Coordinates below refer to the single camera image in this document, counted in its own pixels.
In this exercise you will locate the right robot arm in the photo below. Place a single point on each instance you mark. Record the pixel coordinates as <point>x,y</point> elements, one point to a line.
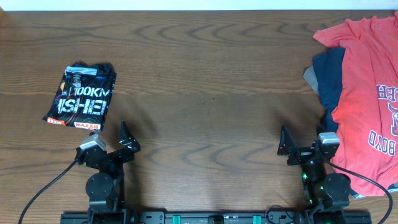
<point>326,192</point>

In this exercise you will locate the black folded printed shirt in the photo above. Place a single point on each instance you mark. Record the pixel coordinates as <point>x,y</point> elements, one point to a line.
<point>83,96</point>

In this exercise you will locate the navy blue garment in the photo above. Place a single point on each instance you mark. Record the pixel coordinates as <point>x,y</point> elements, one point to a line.
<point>328,71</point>

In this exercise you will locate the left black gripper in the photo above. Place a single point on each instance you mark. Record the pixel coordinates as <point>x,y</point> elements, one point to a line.
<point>115,154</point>

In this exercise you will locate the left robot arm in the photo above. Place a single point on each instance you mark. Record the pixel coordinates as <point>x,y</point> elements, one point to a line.
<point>106,187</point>

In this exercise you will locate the red printed t-shirt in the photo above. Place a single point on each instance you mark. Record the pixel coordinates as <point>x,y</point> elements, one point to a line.
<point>367,110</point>

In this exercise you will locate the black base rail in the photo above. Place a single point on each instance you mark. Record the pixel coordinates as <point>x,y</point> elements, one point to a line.
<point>268,217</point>

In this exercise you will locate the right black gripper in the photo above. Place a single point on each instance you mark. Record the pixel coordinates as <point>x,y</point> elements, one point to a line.
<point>301,153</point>

